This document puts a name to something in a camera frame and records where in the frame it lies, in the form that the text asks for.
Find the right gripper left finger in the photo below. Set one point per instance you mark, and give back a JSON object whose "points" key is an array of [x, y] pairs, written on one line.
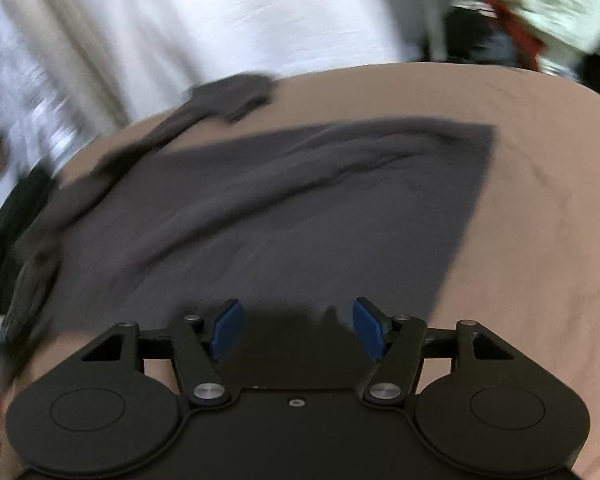
{"points": [[199, 344]]}

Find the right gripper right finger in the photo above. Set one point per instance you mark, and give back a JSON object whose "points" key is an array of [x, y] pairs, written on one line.
{"points": [[395, 346]]}

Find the dark grey knit sweater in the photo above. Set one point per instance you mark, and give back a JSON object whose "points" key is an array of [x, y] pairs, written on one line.
{"points": [[299, 220]]}

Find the brown bed sheet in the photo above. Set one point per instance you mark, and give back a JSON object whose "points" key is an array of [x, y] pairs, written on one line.
{"points": [[510, 379]]}

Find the white curtain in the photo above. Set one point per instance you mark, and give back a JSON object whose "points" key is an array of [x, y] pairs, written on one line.
{"points": [[120, 61]]}

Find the red garment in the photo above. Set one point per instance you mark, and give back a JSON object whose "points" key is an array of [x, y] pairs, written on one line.
{"points": [[528, 45]]}

